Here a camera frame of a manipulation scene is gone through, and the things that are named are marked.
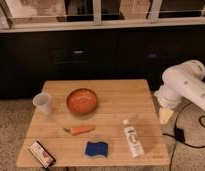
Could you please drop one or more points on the black power adapter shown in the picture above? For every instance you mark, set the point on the black power adapter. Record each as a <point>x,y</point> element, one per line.
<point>179,134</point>

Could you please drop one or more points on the wooden table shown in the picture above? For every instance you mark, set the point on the wooden table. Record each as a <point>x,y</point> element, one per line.
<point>117,100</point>

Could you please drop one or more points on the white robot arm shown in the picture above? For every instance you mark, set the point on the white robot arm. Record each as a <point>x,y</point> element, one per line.
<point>184,80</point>

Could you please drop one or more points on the dark cabinet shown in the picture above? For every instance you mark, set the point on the dark cabinet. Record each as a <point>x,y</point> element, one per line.
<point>29,59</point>

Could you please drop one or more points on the blue sponge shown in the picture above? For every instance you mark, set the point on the blue sponge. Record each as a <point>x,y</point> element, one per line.
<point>96,149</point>

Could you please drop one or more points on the orange carrot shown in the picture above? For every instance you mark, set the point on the orange carrot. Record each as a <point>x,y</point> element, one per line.
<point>79,129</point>

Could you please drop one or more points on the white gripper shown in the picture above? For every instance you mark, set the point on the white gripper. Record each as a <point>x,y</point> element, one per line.
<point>167,98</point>

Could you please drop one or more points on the orange ceramic bowl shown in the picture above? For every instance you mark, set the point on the orange ceramic bowl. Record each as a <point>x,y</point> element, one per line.
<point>82,101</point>

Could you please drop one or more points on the white tube bottle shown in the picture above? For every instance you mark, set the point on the white tube bottle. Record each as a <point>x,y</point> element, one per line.
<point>133,140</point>

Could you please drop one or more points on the white ceramic cup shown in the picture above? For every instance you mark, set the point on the white ceramic cup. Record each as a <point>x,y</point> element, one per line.
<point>43,102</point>

